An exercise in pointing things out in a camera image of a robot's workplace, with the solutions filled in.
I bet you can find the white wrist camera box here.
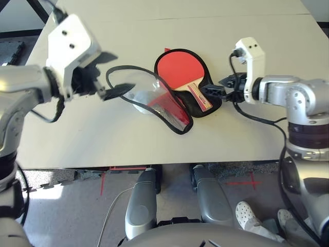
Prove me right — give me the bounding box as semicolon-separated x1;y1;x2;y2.
235;37;266;105
46;13;102;101

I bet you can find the beige trouser leg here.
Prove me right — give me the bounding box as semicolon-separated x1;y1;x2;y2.
243;218;285;244

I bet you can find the red floor tape line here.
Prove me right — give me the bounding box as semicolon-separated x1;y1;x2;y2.
100;166;147;196

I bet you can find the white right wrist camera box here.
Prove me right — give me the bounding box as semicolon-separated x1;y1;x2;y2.
235;37;266;105

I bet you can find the grey robot torso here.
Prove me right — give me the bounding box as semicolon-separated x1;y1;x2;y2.
118;222;286;247

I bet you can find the white floor cable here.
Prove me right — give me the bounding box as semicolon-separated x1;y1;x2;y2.
97;186;134;247

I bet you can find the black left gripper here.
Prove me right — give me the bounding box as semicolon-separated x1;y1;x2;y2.
70;51;136;101

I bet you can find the red floor tape cross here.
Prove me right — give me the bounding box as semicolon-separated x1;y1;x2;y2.
226;171;263;190

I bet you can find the light speckled puzzle mat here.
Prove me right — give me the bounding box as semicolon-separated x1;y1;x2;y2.
20;168;103;192

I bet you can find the red ping-pong paddle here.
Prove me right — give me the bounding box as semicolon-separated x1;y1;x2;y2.
157;50;214;112

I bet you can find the grey robot leg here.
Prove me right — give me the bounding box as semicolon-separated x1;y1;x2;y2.
191;164;233;227
124;166;158;240

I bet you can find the dark speckled floor mat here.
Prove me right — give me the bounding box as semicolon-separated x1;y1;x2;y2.
208;162;280;181

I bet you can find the grey robot left leg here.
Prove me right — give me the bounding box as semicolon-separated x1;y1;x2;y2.
124;166;158;240

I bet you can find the grey trouser leg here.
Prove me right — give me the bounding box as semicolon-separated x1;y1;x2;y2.
264;217;319;247

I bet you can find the red black paddle case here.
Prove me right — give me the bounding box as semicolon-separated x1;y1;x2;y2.
105;47;223;136

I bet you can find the white grey plush keychain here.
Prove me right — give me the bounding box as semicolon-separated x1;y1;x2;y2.
132;91;155;115

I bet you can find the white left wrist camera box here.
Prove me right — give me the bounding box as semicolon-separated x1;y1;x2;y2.
46;13;102;101

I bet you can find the grey robot right leg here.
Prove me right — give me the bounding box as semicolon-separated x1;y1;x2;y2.
191;164;233;227

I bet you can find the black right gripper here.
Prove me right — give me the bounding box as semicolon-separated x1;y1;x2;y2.
203;73;247;103

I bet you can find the black diagonal frame beam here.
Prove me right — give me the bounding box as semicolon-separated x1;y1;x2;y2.
30;0;49;20

